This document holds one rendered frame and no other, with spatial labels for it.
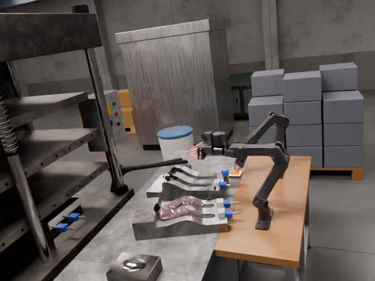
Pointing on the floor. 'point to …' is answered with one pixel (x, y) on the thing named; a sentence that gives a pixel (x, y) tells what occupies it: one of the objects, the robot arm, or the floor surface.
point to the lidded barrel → (175, 140)
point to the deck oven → (178, 78)
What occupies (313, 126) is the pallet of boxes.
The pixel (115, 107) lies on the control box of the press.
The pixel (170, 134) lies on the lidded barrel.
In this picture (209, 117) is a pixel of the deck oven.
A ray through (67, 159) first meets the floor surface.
